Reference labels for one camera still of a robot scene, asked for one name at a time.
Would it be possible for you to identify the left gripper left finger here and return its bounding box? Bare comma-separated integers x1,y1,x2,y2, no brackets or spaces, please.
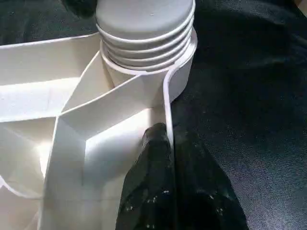
114,122,177,230

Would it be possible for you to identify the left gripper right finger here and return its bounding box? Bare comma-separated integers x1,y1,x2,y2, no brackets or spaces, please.
172,131,251,230

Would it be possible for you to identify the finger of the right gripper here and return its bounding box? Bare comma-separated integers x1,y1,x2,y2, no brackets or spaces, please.
59,0,99,20

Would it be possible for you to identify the white plastic table leg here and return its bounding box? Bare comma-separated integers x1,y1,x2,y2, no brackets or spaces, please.
94,0,197,73

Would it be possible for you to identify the white plastic table top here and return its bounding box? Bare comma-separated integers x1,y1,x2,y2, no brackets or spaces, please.
0,28,199,230

